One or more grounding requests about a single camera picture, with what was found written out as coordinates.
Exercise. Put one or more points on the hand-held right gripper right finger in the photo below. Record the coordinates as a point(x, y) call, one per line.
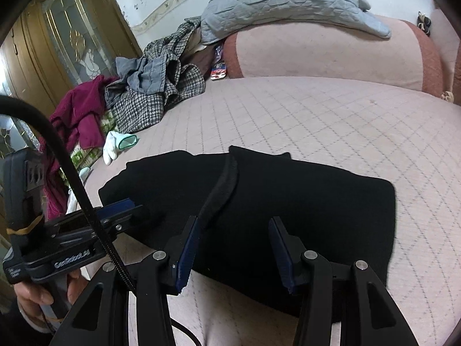
point(281, 256)

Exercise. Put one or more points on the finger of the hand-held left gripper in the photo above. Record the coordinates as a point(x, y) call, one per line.
point(117, 206)
point(135, 217)

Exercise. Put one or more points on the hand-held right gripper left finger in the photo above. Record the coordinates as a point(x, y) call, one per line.
point(187, 256)

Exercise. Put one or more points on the black pants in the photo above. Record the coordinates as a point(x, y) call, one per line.
point(306, 194)

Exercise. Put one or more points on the person's left forearm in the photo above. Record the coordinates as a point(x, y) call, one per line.
point(21, 328)

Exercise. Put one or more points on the person's left hand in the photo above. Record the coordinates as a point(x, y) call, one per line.
point(30, 301)

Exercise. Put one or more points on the white sock with mint cuff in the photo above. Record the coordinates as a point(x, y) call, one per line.
point(73, 202)
point(111, 146)

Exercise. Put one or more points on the green printed blanket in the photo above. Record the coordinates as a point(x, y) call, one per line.
point(81, 156)

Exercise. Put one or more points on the houndstooth coat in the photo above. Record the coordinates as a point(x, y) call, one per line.
point(144, 110)

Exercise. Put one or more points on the magenta garment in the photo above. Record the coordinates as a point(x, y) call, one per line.
point(83, 111)

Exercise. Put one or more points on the grey-blue denim garment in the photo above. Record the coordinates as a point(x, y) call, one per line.
point(147, 75)

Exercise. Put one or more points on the beige quilted sofa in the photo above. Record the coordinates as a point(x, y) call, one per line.
point(324, 115)

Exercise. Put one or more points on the wooden door with patterned glass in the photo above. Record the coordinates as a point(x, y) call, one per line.
point(32, 43)

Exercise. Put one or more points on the dark brown garment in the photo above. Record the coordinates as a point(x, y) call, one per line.
point(201, 61)

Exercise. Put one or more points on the red and white packet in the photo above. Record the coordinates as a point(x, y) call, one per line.
point(218, 71)

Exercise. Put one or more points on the beige knotted tassel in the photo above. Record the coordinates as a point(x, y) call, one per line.
point(448, 96)

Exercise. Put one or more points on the grey quilted pillow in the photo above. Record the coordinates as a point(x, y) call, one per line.
point(281, 0)

